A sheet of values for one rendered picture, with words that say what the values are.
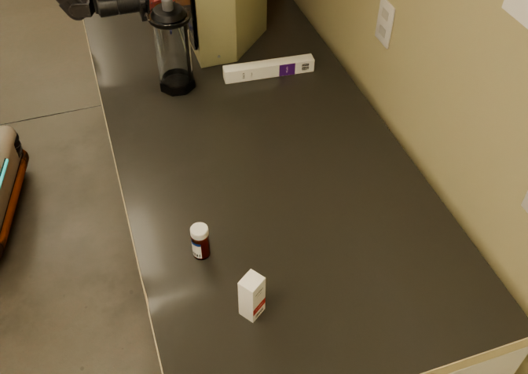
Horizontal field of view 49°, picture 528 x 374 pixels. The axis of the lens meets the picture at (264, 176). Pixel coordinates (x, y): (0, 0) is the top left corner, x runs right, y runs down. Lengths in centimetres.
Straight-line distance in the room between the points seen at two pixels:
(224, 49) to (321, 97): 32
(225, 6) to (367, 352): 99
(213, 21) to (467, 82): 73
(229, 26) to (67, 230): 129
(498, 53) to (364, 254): 48
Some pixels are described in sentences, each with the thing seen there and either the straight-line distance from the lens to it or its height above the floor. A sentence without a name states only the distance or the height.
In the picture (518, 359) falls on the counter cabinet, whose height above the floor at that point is 85.
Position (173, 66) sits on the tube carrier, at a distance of 159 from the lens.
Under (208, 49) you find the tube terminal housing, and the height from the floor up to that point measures 100.
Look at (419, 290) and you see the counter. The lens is 123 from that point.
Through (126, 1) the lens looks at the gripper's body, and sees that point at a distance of 163.
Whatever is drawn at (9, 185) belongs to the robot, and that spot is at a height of 17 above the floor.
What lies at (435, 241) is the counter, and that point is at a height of 94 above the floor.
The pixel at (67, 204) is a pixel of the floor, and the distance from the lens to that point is 272.
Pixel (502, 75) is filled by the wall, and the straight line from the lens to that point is 120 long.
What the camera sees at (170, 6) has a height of 119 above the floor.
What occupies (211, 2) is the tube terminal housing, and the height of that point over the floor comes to 114.
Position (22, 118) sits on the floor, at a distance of 325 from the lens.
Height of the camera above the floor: 194
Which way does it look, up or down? 46 degrees down
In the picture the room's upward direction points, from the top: 1 degrees clockwise
